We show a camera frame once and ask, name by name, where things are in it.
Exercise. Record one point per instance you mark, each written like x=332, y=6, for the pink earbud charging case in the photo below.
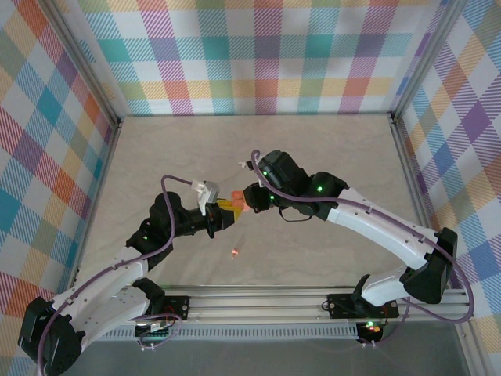
x=238, y=199

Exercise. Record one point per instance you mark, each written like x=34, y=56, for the pink earbud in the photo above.
x=234, y=252

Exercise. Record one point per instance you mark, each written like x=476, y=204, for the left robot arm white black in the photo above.
x=98, y=309

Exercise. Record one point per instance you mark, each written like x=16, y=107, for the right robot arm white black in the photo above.
x=375, y=227

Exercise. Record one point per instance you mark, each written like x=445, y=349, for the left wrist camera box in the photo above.
x=210, y=190

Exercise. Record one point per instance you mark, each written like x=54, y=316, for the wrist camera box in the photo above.
x=249, y=165
x=210, y=190

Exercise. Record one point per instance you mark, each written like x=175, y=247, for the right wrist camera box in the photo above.
x=249, y=165

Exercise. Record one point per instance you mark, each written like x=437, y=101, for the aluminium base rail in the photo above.
x=254, y=309

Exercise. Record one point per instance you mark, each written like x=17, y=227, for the left aluminium side rail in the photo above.
x=96, y=196

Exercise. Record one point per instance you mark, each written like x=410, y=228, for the aluminium side rail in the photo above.
x=96, y=196
x=413, y=176

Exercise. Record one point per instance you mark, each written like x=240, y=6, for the right aluminium side rail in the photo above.
x=413, y=176

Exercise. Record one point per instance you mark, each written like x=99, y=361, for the right aluminium frame post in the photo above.
x=429, y=58

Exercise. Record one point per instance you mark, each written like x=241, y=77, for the aluminium frame post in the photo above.
x=429, y=58
x=83, y=64

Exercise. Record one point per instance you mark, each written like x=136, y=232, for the left aluminium frame post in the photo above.
x=83, y=64

